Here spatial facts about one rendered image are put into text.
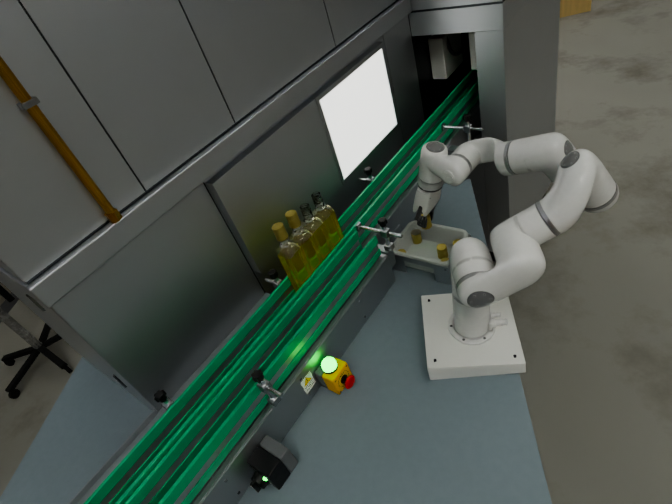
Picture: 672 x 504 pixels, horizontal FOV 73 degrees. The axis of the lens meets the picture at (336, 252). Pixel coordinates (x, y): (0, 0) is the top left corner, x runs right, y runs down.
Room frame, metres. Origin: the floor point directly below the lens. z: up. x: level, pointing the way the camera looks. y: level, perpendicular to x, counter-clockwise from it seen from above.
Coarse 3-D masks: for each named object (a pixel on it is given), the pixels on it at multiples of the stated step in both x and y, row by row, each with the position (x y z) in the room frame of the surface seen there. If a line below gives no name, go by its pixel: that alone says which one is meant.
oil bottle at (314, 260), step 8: (304, 232) 1.07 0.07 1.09; (296, 240) 1.06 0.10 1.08; (304, 240) 1.05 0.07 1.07; (312, 240) 1.07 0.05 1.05; (304, 248) 1.05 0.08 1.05; (312, 248) 1.06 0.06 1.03; (312, 256) 1.05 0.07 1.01; (320, 256) 1.07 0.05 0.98; (312, 264) 1.05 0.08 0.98; (312, 272) 1.05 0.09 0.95
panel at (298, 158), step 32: (352, 64) 1.58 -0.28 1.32; (320, 96) 1.43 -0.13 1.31; (288, 128) 1.31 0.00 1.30; (320, 128) 1.40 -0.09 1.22; (256, 160) 1.21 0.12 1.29; (288, 160) 1.28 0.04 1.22; (320, 160) 1.37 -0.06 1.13; (224, 192) 1.11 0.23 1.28; (256, 192) 1.18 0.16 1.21; (288, 192) 1.25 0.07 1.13; (320, 192) 1.33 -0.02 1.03; (256, 224) 1.14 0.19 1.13; (288, 224) 1.21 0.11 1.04; (256, 256) 1.11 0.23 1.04
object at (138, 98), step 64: (0, 0) 1.00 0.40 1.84; (64, 0) 1.07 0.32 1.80; (128, 0) 1.16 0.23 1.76; (192, 0) 1.26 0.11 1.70; (256, 0) 1.39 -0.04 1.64; (320, 0) 1.55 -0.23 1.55; (384, 0) 1.78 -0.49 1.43; (64, 64) 1.03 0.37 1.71; (128, 64) 1.11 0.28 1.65; (192, 64) 1.21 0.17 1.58; (256, 64) 1.33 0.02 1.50; (320, 64) 1.47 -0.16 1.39; (0, 128) 0.91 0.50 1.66; (64, 128) 0.98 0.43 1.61; (128, 128) 1.05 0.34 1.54; (192, 128) 1.15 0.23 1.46; (256, 128) 1.25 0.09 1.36; (0, 192) 0.87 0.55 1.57; (64, 192) 0.93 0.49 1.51; (128, 192) 1.00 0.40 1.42; (192, 192) 1.09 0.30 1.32; (0, 256) 0.82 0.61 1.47; (64, 256) 0.87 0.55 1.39; (128, 256) 0.94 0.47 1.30; (192, 256) 1.03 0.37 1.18; (64, 320) 0.82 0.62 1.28; (128, 320) 0.88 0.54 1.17; (192, 320) 0.96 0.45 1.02; (128, 384) 0.85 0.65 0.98
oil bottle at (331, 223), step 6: (318, 210) 1.15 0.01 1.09; (324, 210) 1.14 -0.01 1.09; (330, 210) 1.15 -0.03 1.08; (318, 216) 1.14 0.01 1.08; (324, 216) 1.13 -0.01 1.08; (330, 216) 1.14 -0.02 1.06; (324, 222) 1.12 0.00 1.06; (330, 222) 1.13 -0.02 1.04; (336, 222) 1.15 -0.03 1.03; (330, 228) 1.13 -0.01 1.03; (336, 228) 1.14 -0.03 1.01; (330, 234) 1.12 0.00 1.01; (336, 234) 1.14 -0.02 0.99; (342, 234) 1.15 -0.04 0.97; (336, 240) 1.13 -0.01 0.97
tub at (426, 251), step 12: (408, 228) 1.22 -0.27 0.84; (420, 228) 1.22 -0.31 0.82; (432, 228) 1.19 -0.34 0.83; (444, 228) 1.15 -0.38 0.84; (456, 228) 1.13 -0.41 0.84; (396, 240) 1.18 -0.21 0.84; (408, 240) 1.21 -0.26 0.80; (432, 240) 1.19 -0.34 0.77; (444, 240) 1.15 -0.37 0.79; (396, 252) 1.12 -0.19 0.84; (408, 252) 1.18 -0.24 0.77; (420, 252) 1.16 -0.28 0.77; (432, 252) 1.13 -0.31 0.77; (444, 264) 0.99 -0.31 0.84
